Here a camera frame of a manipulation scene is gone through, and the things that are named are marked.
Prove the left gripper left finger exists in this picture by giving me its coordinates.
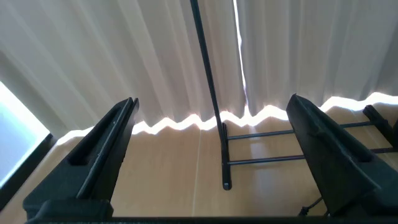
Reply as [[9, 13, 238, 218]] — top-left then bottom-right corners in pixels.
[[22, 97, 140, 218]]

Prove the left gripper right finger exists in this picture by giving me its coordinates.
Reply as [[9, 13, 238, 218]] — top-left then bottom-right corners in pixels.
[[285, 93, 398, 217]]

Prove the black clothes rack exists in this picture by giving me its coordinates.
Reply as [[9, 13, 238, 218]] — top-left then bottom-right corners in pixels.
[[189, 0, 398, 191]]

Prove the window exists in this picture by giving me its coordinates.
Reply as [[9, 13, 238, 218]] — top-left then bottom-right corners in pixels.
[[0, 81, 57, 212]]

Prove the black cable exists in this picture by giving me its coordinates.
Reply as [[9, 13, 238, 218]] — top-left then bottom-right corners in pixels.
[[297, 196, 330, 217]]

